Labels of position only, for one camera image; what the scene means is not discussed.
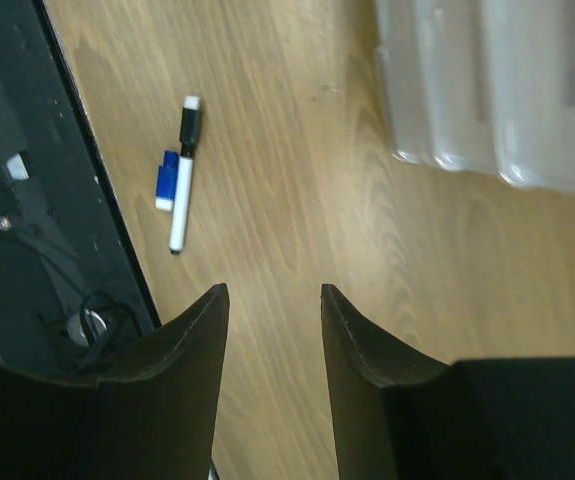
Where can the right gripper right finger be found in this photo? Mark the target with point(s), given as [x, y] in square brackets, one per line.
[400, 414]

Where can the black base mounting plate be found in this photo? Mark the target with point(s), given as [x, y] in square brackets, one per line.
[64, 245]

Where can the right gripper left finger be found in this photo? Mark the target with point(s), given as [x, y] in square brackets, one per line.
[147, 411]

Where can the white drawer organizer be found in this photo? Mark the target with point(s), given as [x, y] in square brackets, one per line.
[484, 86]

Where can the black white thin marker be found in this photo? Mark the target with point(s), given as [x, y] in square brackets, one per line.
[189, 137]

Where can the small blue cap piece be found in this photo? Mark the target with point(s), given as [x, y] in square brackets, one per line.
[166, 181]

